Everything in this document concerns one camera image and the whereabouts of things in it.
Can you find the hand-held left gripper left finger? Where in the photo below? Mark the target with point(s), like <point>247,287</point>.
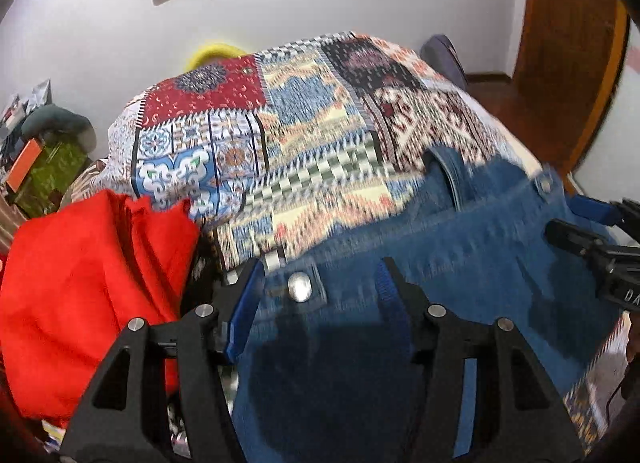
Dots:
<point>245,313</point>

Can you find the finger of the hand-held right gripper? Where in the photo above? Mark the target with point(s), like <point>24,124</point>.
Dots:
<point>595,208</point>
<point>575,235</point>

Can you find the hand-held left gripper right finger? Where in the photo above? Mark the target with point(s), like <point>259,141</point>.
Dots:
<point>386,288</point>

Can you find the blue denim jeans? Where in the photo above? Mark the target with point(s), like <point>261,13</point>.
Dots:
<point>475,263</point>

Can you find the colourful printed blanket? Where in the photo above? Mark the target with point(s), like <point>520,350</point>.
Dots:
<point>590,393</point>

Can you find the red garment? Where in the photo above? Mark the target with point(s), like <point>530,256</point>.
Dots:
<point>95,293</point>

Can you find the patchwork printed bedspread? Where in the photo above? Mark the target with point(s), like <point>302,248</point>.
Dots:
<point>300,118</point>

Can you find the green patterned bag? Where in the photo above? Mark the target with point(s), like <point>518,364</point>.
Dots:
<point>52,175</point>

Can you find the dark grey pillow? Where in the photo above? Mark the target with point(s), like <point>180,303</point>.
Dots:
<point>60,123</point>

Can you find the orange box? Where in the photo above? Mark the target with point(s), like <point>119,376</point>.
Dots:
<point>24,165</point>

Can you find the pile of papers and bags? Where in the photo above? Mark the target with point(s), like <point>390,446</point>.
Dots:
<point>17,108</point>

